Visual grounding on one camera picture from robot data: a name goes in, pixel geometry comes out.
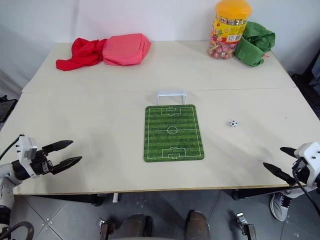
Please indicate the tiny soccer ball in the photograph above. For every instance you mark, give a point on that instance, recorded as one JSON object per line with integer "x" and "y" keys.
{"x": 233, "y": 123}

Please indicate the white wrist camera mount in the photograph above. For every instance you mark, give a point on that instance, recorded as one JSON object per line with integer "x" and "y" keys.
{"x": 310, "y": 152}
{"x": 26, "y": 152}

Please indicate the pink folded cloth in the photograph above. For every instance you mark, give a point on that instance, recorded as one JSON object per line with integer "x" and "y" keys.
{"x": 125, "y": 50}

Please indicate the white sneaker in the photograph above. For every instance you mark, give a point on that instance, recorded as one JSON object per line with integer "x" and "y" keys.
{"x": 281, "y": 205}

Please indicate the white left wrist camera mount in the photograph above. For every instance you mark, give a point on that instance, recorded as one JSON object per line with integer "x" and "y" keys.
{"x": 26, "y": 152}

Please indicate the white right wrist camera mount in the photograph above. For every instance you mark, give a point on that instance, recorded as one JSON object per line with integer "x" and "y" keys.
{"x": 310, "y": 152}

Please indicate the white toy goal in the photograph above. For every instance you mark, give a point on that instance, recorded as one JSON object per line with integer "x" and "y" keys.
{"x": 171, "y": 93}

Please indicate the red cloth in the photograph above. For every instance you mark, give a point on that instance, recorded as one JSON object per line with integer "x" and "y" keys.
{"x": 80, "y": 53}

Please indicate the black mesh object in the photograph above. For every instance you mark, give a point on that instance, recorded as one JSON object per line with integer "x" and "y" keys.
{"x": 6, "y": 108}

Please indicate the candy jar with orange lid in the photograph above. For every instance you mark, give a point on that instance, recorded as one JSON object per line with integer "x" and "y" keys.
{"x": 228, "y": 27}

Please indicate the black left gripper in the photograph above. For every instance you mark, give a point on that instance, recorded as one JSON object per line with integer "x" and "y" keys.
{"x": 42, "y": 165}

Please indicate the metal caster bracket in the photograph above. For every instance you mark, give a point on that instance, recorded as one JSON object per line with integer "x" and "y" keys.
{"x": 106, "y": 228}
{"x": 246, "y": 226}

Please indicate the green cloth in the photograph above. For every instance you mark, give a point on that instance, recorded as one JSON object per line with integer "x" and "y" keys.
{"x": 255, "y": 46}

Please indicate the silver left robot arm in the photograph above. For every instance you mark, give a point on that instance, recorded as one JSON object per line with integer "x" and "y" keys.
{"x": 7, "y": 175}

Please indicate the green soccer field mat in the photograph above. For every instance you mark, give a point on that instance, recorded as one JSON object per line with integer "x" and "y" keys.
{"x": 172, "y": 133}

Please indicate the black table frame bar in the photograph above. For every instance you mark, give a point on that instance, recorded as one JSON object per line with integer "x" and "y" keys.
{"x": 255, "y": 192}
{"x": 75, "y": 198}

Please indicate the white table leg stub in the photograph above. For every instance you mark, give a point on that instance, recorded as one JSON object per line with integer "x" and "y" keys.
{"x": 116, "y": 197}

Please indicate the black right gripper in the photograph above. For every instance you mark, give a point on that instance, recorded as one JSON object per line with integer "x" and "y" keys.
{"x": 301, "y": 172}

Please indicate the dark rounded shape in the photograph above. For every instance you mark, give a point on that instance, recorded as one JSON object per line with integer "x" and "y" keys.
{"x": 197, "y": 225}
{"x": 135, "y": 226}

